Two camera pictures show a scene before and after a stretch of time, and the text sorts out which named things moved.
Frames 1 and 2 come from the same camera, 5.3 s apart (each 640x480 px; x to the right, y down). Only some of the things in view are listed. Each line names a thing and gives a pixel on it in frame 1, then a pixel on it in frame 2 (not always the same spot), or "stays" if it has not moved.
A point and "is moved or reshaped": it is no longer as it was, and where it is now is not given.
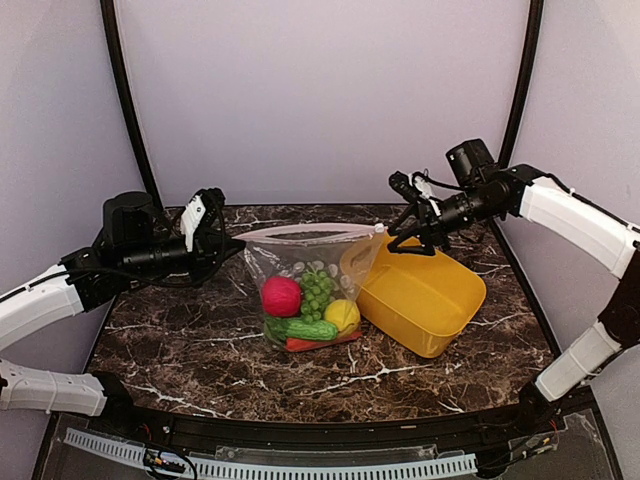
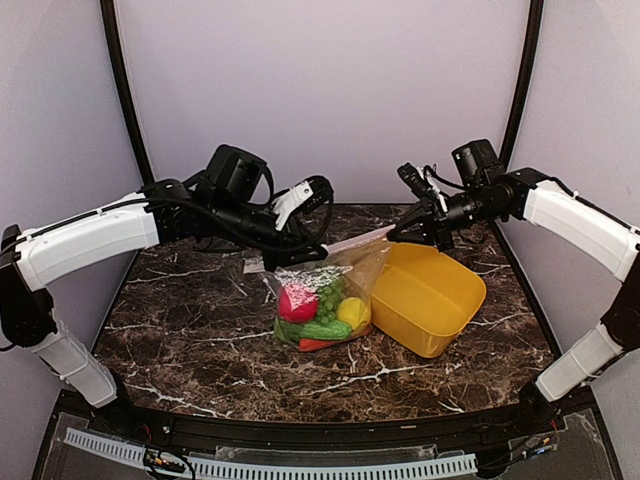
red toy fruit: x=281 y=296 to x=296 y=304
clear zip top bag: x=309 y=278 is moved or reshaped
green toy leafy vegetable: x=276 y=327 to x=290 y=332
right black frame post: x=529 y=74 stays
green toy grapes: x=317 y=293 to x=328 y=298
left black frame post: x=111 y=26 stays
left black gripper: x=209 y=250 to x=288 y=246
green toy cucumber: x=319 y=330 is moved or reshaped
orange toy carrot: x=298 y=344 is moved or reshaped
